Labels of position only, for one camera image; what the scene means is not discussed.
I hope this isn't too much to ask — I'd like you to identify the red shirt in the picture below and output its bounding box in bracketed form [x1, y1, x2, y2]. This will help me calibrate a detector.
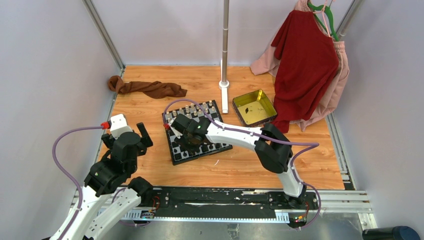
[271, 10, 339, 133]

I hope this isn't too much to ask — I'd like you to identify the gold metal tin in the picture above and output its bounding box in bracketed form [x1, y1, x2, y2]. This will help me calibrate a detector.
[232, 89, 278, 127]

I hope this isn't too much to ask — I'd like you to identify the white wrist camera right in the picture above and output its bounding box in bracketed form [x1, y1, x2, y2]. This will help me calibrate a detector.
[167, 118, 183, 139]

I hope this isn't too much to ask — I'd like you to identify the pink garment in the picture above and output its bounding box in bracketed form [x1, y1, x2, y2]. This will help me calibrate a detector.
[250, 0, 349, 131]

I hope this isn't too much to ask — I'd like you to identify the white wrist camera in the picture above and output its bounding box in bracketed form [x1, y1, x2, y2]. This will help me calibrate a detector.
[110, 113, 133, 139]
[167, 118, 183, 139]

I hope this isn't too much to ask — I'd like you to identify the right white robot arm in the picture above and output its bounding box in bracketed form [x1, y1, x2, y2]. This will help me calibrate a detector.
[164, 114, 307, 209]

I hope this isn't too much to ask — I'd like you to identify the dark blue object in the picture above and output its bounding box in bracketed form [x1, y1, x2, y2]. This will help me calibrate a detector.
[362, 226, 421, 240]

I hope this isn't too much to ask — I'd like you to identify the brown cloth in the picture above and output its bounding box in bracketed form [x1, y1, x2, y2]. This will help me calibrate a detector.
[107, 75, 188, 99]

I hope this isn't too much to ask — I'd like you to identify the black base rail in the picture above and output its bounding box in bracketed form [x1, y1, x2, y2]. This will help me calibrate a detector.
[153, 186, 319, 220]

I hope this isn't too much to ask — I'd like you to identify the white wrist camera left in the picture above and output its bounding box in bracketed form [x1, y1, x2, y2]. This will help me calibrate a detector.
[110, 113, 133, 139]

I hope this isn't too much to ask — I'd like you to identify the metal pole with base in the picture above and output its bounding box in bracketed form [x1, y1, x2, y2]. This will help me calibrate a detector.
[218, 0, 230, 114]

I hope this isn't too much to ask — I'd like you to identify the black white chessboard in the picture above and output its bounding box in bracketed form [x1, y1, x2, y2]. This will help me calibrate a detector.
[162, 99, 233, 166]

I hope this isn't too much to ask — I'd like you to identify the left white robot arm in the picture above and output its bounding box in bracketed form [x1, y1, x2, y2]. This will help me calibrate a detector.
[50, 120, 154, 240]

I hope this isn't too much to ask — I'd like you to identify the green hanger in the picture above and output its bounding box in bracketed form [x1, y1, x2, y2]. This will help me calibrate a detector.
[307, 0, 340, 42]

